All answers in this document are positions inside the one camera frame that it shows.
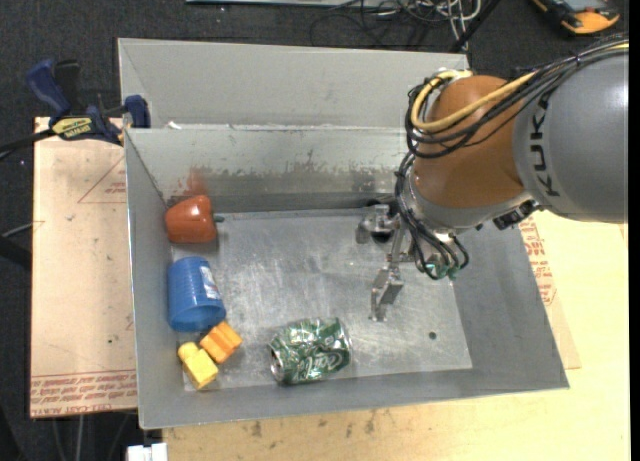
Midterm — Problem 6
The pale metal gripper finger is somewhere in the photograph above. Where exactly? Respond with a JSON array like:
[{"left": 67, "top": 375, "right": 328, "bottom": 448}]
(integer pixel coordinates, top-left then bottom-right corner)
[
  {"left": 385, "top": 271, "right": 406, "bottom": 307},
  {"left": 369, "top": 267, "right": 391, "bottom": 323}
]

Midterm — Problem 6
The grey metal bin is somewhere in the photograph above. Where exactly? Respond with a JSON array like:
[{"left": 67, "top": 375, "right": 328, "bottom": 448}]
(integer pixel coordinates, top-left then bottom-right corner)
[{"left": 117, "top": 37, "right": 571, "bottom": 431}]

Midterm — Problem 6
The crushed green drink can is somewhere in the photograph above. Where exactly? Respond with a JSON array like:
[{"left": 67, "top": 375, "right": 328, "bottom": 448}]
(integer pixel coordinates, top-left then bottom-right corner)
[{"left": 268, "top": 317, "right": 353, "bottom": 386}]

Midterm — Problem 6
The orange toy block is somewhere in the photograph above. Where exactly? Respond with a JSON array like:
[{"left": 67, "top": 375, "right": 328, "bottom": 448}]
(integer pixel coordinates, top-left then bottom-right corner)
[{"left": 198, "top": 321, "right": 244, "bottom": 364}]

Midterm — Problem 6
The orange toy bell pepper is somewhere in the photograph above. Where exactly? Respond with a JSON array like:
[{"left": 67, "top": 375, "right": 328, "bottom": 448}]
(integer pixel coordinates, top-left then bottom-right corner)
[{"left": 163, "top": 193, "right": 220, "bottom": 245}]

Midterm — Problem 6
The blue plastic cup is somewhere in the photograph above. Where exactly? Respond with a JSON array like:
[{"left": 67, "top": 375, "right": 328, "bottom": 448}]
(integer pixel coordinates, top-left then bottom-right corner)
[{"left": 166, "top": 255, "right": 228, "bottom": 334}]

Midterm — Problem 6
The yellow toy block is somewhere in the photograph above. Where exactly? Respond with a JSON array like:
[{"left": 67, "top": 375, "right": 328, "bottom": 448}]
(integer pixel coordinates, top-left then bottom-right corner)
[{"left": 177, "top": 341, "right": 220, "bottom": 391}]

